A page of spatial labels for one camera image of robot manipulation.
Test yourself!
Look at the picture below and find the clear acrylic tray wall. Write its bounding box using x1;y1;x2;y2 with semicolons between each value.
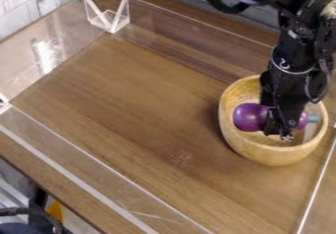
0;0;336;234

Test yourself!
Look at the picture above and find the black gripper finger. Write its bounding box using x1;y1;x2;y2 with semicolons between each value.
263;108;281;136
281;113;302;142

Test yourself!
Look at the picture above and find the black clamp with cable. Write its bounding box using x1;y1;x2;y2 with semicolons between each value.
0;187;74;234

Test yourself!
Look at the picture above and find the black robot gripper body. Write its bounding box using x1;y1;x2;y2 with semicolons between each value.
261;47;333;125

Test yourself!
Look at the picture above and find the purple toy eggplant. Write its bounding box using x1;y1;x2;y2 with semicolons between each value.
233;103;321;132

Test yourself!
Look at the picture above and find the clear acrylic corner bracket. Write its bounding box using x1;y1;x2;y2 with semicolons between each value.
85;0;130;33

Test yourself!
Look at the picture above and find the brown wooden bowl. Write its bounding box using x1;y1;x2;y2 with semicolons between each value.
218;75;330;166

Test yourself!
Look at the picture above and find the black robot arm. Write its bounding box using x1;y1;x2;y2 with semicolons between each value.
261;0;336;142

